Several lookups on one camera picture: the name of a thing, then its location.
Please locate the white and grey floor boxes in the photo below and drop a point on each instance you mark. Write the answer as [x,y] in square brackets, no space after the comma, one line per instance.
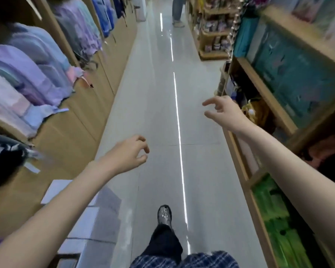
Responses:
[89,228]

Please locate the row of hanging pastel garments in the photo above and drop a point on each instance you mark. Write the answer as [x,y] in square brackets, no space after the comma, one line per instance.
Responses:
[30,66]

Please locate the person's left middle finger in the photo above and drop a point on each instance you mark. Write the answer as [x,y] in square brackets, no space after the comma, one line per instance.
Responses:
[139,137]

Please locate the row of teal gift boxes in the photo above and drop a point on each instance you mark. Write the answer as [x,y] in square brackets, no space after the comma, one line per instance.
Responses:
[296,72]

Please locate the dark hanging garment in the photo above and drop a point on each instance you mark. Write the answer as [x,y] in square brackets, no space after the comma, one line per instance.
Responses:
[2,161]

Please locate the person's left thumb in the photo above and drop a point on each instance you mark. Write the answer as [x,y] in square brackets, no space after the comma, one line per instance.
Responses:
[139,161]

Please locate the teal hanging bag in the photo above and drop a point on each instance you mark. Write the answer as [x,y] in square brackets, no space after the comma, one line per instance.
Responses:
[244,37]

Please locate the person's plaid shirt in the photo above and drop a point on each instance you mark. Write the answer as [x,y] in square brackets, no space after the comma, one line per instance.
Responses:
[206,260]

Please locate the wooden shelf with small goods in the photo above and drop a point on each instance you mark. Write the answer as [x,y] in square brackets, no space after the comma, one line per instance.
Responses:
[212,30]

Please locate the person's grey patterned shoe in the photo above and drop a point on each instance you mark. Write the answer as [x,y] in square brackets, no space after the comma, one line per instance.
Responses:
[164,216]

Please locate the person's right forearm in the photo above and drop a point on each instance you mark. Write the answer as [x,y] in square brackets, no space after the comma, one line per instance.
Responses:
[296,175]

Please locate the pink soft item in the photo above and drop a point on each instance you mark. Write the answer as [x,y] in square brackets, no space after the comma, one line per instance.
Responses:
[326,153]

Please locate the person's left hand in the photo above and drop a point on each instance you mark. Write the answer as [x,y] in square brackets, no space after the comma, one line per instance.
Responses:
[122,156]

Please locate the person's right middle finger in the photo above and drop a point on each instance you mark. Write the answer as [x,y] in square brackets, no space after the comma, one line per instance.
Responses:
[219,107]

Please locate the wooden clothing cabinet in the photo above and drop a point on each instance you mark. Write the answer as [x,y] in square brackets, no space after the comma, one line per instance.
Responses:
[81,119]

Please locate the yellow plush toy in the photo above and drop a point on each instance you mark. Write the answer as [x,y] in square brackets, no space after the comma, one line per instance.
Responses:
[256,113]

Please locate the person's left forearm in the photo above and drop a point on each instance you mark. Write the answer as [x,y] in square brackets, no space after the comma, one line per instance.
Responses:
[47,217]

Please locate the person's right thumb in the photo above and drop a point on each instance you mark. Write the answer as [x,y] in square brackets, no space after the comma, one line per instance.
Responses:
[213,115]

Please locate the wooden display shelf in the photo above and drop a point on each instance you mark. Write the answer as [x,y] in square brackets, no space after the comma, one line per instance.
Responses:
[270,100]

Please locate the person's right hand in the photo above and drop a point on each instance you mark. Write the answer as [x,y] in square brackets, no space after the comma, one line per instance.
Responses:
[229,114]

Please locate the stack of green packets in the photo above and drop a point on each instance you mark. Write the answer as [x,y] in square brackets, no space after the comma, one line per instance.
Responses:
[279,220]

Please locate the person's dark trouser leg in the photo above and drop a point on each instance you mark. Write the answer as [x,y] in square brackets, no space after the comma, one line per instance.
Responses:
[164,244]

